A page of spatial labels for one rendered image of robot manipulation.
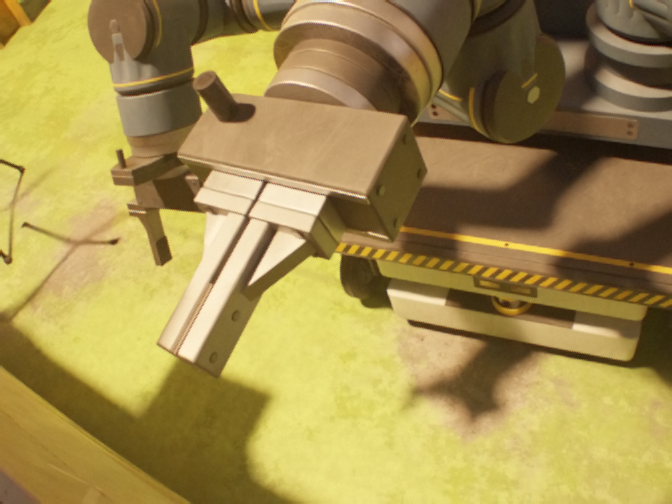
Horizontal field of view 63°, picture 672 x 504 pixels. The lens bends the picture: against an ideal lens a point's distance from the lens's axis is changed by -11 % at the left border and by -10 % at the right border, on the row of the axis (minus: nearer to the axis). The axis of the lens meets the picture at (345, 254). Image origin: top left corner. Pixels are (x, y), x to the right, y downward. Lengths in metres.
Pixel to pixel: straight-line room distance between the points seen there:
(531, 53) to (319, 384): 1.08
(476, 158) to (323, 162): 1.01
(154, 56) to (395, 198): 0.49
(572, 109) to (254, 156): 0.94
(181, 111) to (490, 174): 0.71
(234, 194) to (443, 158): 1.01
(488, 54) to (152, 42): 0.40
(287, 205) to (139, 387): 1.40
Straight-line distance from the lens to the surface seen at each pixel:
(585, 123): 1.22
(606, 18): 1.15
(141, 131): 0.77
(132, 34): 0.74
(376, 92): 0.34
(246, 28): 0.86
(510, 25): 0.49
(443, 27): 0.37
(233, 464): 1.45
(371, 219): 0.30
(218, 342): 0.30
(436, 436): 1.33
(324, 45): 0.34
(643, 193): 1.23
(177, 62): 0.76
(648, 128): 1.21
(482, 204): 1.20
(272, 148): 0.32
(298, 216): 0.30
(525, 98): 0.54
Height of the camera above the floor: 1.24
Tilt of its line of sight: 49 degrees down
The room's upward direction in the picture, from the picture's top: 22 degrees counter-clockwise
